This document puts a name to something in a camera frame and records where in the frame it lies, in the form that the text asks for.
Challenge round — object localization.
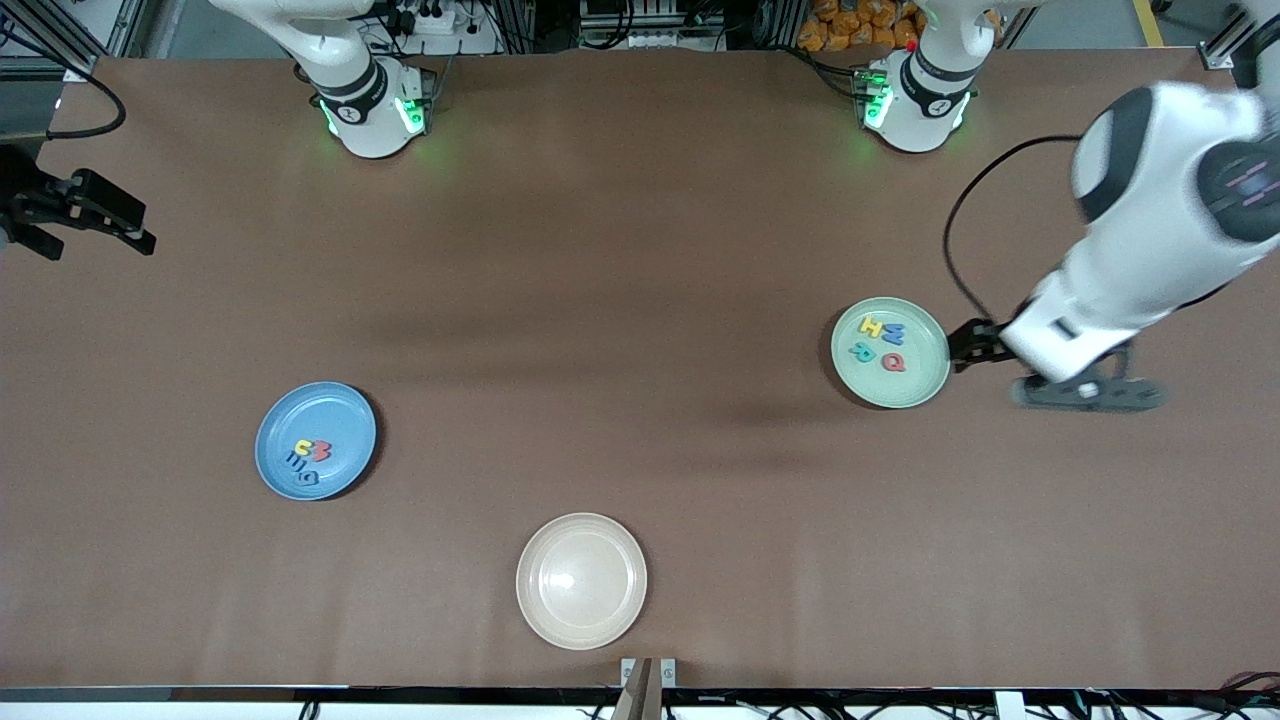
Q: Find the green plate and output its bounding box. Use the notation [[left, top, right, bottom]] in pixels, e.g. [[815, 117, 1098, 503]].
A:
[[831, 297, 952, 409]]

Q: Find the blue plate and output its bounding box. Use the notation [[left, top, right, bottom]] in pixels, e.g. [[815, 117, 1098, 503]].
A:
[[255, 381, 378, 501]]

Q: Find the white power strip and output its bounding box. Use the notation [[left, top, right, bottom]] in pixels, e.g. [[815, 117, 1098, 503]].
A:
[[385, 0, 501, 56]]

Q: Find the orange objects pile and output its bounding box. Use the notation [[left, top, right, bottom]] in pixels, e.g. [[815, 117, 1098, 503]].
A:
[[798, 0, 923, 53]]

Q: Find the beige plate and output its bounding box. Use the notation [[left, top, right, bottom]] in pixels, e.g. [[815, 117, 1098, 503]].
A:
[[516, 513, 648, 651]]

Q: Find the background equipment rack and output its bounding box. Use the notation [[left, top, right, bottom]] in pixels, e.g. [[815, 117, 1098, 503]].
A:
[[575, 0, 731, 53]]

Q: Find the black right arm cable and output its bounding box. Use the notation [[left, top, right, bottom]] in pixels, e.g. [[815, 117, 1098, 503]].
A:
[[0, 18, 127, 140]]

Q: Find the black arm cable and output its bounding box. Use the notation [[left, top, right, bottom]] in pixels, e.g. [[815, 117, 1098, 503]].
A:
[[942, 134, 1091, 374], [0, 18, 127, 140]]

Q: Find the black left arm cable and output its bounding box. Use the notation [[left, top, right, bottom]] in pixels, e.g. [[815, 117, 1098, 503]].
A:
[[942, 134, 1091, 374]]

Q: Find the aluminium frame post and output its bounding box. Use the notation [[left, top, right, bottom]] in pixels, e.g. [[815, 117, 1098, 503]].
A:
[[20, 0, 136, 83], [1200, 0, 1280, 71]]

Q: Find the metal table edge bracket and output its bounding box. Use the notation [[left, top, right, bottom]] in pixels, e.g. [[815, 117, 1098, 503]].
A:
[[612, 657, 678, 720]]

